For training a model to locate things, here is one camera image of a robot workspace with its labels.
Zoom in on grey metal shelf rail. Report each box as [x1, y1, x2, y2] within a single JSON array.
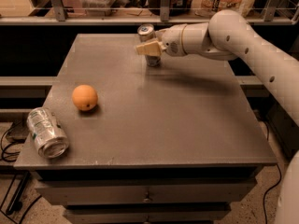
[[0, 0, 299, 25]]

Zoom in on drawer knob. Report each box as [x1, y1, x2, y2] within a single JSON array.
[[143, 195, 152, 203]]

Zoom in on black floor cable right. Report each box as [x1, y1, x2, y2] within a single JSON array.
[[262, 163, 282, 224]]

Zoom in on orange fruit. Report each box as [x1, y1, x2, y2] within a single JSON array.
[[72, 85, 98, 111]]

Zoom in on black cables left floor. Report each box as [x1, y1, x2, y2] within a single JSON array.
[[0, 121, 43, 224]]

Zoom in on grey drawer cabinet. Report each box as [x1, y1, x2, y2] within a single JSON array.
[[16, 35, 276, 224]]

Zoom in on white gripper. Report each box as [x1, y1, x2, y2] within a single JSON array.
[[135, 24, 186, 57]]

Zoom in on clear plastic container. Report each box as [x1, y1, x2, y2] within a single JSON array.
[[79, 0, 116, 16]]

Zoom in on tall redbull can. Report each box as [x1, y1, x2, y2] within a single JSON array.
[[136, 23, 161, 67]]

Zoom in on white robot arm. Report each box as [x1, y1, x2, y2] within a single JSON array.
[[135, 10, 299, 125]]

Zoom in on green silver soda can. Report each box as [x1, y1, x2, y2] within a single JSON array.
[[27, 107, 69, 159]]

